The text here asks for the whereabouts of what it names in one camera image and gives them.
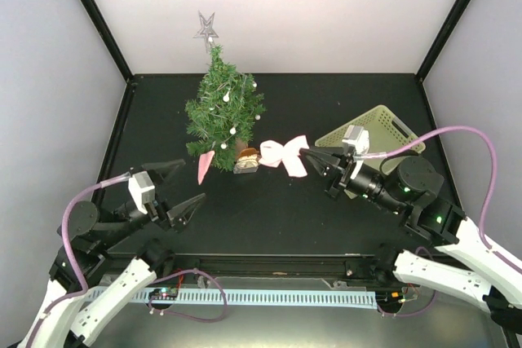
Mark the small circuit board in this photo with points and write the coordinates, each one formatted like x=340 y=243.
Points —
x=164 y=294

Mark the light blue slotted cable duct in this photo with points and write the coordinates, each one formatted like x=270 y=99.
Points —
x=265 y=297

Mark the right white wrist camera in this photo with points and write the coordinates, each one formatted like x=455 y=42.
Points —
x=355 y=144

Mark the pink cone ornament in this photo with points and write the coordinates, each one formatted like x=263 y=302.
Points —
x=204 y=164

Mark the clear battery box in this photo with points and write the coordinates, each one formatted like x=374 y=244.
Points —
x=245 y=168

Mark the small green christmas tree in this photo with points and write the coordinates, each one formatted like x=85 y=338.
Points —
x=224 y=111

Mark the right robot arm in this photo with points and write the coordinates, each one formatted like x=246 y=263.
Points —
x=489 y=276

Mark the black aluminium rail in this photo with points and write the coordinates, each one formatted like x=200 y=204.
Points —
x=371 y=270

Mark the pink star ornament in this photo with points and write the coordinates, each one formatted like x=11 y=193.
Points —
x=272 y=154

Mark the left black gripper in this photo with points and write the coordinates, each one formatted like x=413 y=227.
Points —
x=174 y=215

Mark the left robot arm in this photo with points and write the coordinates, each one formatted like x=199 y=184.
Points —
x=88 y=233

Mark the silver star tree topper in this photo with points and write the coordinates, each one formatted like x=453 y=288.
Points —
x=206 y=32

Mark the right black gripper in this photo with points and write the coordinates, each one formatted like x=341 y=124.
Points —
x=345 y=164

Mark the brown white plush ornament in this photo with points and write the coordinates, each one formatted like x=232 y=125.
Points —
x=249 y=155

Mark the green plastic basket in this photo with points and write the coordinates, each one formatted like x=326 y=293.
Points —
x=387 y=132

